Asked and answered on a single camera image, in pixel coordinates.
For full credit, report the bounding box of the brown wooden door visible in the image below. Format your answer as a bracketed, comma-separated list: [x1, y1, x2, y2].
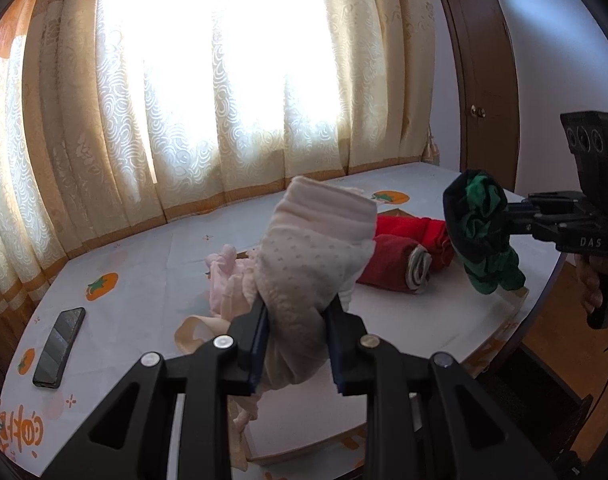
[429, 0, 520, 193]

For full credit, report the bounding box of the person's right hand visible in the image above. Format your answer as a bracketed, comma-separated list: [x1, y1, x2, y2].
[573, 252, 607, 317]

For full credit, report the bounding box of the white underwear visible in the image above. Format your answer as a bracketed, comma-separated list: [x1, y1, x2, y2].
[340, 280, 359, 313]

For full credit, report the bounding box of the curtain tassel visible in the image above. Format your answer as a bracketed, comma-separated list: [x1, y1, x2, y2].
[423, 130, 441, 167]

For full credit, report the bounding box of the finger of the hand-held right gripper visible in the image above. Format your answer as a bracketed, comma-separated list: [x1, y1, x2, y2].
[504, 191, 592, 217]
[501, 217, 536, 241]

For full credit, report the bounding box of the shallow cardboard tray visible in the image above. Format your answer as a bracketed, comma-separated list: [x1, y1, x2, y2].
[234, 207, 530, 463]

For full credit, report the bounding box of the pale dotted underwear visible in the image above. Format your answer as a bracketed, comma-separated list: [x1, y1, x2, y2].
[254, 176, 376, 391]

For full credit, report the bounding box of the cream and orange curtain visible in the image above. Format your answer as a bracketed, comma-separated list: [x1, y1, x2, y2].
[0, 0, 437, 321]

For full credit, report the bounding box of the pink underwear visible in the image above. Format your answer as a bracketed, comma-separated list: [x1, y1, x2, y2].
[205, 244, 265, 321]

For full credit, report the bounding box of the green and navy underwear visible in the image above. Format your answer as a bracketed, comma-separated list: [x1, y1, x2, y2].
[443, 170, 527, 296]

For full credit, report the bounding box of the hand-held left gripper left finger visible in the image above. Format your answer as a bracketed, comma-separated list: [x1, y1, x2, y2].
[41, 297, 272, 480]

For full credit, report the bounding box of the dark red underwear grey band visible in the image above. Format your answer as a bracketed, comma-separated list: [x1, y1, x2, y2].
[356, 234, 433, 295]

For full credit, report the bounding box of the black smartphone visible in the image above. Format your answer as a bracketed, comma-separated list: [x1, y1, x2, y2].
[32, 307, 86, 389]

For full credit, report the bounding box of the bright red underwear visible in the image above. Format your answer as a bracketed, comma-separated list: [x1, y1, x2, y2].
[374, 216, 457, 271]

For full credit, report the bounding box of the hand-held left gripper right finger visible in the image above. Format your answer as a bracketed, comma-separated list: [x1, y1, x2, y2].
[324, 294, 560, 480]

